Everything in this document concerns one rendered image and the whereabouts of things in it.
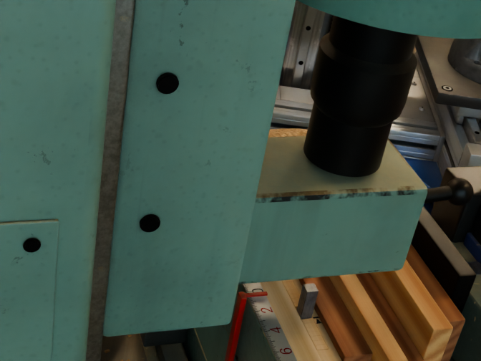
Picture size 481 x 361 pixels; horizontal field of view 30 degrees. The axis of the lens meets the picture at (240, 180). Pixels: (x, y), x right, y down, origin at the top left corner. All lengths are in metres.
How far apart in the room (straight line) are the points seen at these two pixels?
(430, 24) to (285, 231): 0.17
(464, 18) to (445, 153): 0.94
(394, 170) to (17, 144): 0.29
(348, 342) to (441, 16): 0.27
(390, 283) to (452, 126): 0.73
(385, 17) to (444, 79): 0.91
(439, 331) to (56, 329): 0.28
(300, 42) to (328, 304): 0.81
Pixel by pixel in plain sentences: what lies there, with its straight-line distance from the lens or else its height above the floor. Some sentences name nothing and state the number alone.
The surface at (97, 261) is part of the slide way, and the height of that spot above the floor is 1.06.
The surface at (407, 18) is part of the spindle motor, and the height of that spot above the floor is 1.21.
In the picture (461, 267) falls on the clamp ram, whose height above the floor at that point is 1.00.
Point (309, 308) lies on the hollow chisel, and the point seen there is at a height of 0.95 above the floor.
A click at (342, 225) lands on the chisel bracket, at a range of 0.58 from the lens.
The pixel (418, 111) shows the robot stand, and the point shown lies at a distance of 1.45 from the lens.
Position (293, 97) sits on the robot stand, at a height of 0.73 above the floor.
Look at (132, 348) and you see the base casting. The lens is 0.81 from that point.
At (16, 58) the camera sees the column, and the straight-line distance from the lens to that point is 0.37.
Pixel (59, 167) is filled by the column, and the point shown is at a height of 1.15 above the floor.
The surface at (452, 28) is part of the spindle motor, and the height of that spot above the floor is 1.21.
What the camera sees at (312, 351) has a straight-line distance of 0.62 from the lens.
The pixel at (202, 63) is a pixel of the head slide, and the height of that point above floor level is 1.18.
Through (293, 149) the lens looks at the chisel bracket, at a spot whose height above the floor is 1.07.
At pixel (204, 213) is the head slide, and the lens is 0.49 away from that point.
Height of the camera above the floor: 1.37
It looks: 33 degrees down
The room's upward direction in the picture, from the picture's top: 11 degrees clockwise
